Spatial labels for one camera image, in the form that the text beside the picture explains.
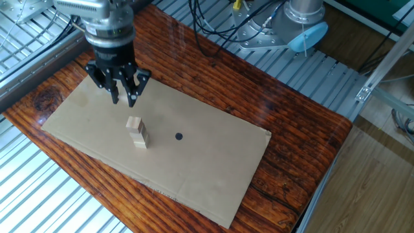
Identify grey cable bundle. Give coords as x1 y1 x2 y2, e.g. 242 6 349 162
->
390 103 414 146

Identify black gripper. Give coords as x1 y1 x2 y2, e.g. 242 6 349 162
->
83 41 153 109

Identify aluminium frame post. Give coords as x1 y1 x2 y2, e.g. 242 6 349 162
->
354 19 414 104

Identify thin black cable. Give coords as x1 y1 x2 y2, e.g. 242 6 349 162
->
357 3 414 74

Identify aluminium frame crossbar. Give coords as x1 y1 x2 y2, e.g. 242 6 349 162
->
371 86 414 121

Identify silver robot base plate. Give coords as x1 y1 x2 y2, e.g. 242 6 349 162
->
231 0 292 52

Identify white zip tie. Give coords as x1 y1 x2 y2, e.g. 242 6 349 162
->
300 24 310 58

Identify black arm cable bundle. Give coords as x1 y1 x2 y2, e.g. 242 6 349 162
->
188 0 289 58

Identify brown cardboard sheet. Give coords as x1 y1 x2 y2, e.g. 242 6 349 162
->
41 74 272 230

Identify silver aluminium mounting plate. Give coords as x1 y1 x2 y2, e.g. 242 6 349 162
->
0 0 56 25

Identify black cables behind rail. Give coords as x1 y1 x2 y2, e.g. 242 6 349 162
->
41 14 82 54

